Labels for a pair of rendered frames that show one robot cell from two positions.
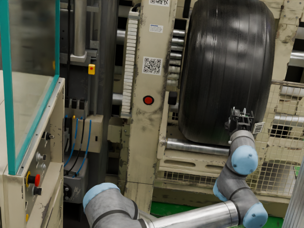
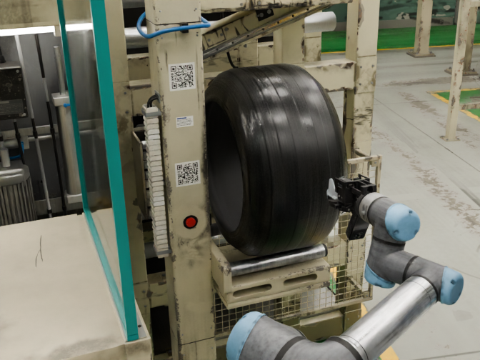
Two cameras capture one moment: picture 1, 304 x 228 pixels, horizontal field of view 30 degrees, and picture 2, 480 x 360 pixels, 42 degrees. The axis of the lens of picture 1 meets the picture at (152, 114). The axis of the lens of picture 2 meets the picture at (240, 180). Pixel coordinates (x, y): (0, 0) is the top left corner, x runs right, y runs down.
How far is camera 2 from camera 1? 0.68 m
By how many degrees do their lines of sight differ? 21
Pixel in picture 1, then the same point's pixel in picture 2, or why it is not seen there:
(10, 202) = not seen: outside the picture
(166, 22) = (196, 110)
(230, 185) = (394, 261)
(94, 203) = (256, 342)
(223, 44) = (281, 113)
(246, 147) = (398, 205)
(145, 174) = (203, 326)
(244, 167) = (407, 229)
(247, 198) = (429, 266)
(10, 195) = not seen: outside the picture
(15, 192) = not seen: outside the picture
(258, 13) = (298, 72)
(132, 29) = (153, 131)
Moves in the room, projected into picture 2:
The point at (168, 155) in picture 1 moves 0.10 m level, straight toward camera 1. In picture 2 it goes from (236, 284) to (247, 301)
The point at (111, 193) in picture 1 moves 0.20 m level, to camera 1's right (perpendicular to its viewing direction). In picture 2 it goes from (268, 322) to (359, 298)
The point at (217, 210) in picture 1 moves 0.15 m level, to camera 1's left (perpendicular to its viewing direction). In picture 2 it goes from (410, 291) to (345, 308)
